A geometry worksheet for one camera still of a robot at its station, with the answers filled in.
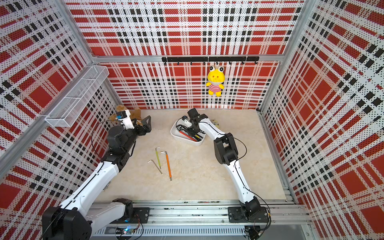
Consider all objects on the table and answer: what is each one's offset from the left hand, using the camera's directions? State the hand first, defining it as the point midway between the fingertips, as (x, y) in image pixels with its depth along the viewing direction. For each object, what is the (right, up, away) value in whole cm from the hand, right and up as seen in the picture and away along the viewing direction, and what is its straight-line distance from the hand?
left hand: (145, 117), depth 77 cm
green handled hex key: (+1, -25, +18) cm, 31 cm away
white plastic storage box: (+13, -12, +22) cm, 28 cm away
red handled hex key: (+21, -12, +27) cm, 36 cm away
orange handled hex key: (+10, -32, +12) cm, 36 cm away
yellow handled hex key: (+26, -12, +27) cm, 40 cm away
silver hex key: (0, -29, +14) cm, 32 cm away
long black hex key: (+26, -13, +26) cm, 39 cm away
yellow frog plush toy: (+39, +26, +14) cm, 49 cm away
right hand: (+24, -8, +28) cm, 38 cm away
